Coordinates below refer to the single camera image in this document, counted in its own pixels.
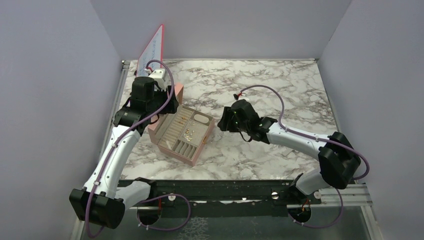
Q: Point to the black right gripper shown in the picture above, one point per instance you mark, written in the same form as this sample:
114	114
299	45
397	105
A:
225	123

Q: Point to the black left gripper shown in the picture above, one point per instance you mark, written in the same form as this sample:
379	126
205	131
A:
172	107

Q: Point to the pink jewelry box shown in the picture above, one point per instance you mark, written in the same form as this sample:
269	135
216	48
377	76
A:
167	131

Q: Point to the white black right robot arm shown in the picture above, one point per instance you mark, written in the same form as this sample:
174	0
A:
334	153

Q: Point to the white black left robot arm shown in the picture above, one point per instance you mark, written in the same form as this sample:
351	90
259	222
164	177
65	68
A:
100	202

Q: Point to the cream oval watch pillow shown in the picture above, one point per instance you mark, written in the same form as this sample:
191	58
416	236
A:
201	119

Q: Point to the pink framed whiteboard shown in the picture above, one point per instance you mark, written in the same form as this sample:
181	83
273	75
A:
152	51

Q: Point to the crystal drop earring upper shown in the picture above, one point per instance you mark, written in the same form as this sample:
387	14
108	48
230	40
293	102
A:
190	135

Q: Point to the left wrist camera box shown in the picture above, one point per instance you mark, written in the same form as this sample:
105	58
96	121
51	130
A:
159	75

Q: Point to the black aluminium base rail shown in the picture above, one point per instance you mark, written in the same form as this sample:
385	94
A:
244	198

